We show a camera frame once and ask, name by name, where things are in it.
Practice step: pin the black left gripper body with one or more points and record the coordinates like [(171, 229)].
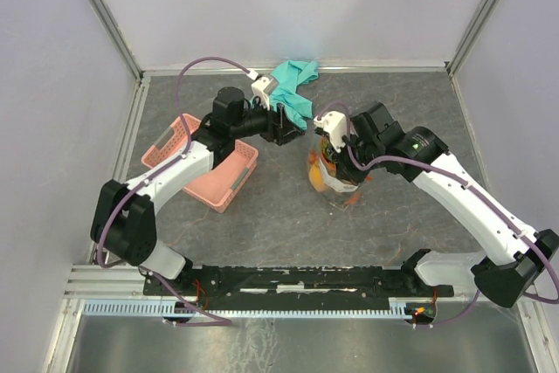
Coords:
[(268, 129)]

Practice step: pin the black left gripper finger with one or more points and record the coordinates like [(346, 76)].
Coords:
[(293, 113), (289, 134)]

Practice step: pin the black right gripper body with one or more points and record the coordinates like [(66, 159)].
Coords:
[(350, 169)]

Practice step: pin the clear zip top bag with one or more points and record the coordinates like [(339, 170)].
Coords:
[(337, 191)]

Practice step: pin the yellow orange peach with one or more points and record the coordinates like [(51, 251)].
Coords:
[(315, 178)]

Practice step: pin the longan bunch with leaves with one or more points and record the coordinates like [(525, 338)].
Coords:
[(328, 152)]

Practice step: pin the orange tangerine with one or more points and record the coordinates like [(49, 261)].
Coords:
[(353, 199)]

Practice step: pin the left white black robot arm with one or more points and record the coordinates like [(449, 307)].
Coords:
[(124, 218)]

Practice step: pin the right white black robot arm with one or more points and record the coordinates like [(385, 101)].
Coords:
[(513, 253)]

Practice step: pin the teal cloth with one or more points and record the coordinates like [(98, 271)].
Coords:
[(290, 75)]

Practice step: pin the pink plastic basket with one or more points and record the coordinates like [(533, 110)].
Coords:
[(217, 188)]

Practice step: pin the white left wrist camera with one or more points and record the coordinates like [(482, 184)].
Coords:
[(262, 87)]

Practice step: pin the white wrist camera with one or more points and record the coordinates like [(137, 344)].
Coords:
[(262, 87), (335, 126)]

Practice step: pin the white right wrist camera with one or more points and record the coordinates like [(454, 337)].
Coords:
[(335, 126)]

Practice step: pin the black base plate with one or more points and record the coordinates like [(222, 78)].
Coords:
[(241, 288)]

